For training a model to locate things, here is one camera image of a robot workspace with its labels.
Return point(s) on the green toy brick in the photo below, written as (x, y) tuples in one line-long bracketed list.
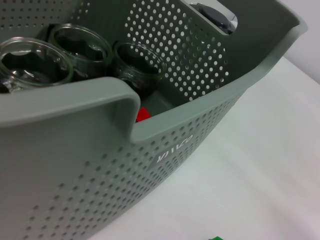
[(215, 238)]

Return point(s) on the glass carafe black lid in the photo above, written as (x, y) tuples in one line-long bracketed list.
[(215, 15)]

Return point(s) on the small red white brick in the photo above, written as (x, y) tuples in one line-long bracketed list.
[(143, 115)]

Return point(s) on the grey perforated storage bin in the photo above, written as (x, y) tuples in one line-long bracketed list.
[(75, 175)]

